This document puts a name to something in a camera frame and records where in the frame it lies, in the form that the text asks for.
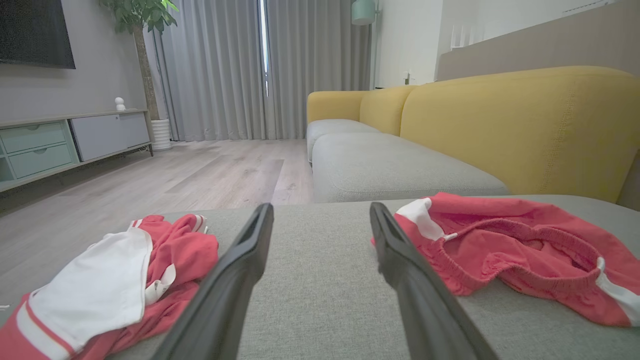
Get pale green floor lamp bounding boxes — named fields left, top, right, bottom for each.
left=351, top=0, right=381, bottom=91

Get pale green cabinet drawer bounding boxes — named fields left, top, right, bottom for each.
left=0, top=121, right=68, bottom=154
left=7, top=143, right=76, bottom=180

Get yellow sofa armrest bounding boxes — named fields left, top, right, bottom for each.
left=306, top=90, right=371, bottom=125

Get large grey sofa chaise cushion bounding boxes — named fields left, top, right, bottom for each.
left=0, top=194, right=640, bottom=360

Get wide yellow sofa backrest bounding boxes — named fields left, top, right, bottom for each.
left=400, top=66, right=640, bottom=203

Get low TV cabinet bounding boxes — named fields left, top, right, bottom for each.
left=0, top=109, right=155, bottom=193

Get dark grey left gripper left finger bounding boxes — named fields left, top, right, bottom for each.
left=150, top=202, right=275, bottom=360

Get grey curtain panel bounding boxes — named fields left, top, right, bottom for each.
left=150, top=0, right=266, bottom=142
left=264, top=0, right=373, bottom=141

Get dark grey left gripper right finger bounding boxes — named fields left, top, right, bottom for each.
left=369, top=201, right=501, bottom=360

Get narrow yellow sofa backrest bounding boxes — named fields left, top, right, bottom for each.
left=359, top=85, right=418, bottom=137

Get light grey cabinet door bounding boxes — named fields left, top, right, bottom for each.
left=70, top=112, right=151, bottom=162

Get grey sofa seat cushion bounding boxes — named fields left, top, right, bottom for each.
left=311, top=132, right=511, bottom=203
left=306, top=119, right=383, bottom=163

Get red shorts with white stripes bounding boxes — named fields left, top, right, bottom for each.
left=371, top=192, right=640, bottom=328

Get red and white T-shirt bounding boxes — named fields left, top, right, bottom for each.
left=0, top=214, right=220, bottom=360

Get black wall television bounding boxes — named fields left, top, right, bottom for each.
left=0, top=0, right=77, bottom=70

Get green indoor tree plant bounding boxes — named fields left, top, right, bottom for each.
left=99, top=0, right=180, bottom=121

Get white ribbed plant pot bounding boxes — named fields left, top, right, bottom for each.
left=151, top=119, right=173, bottom=152

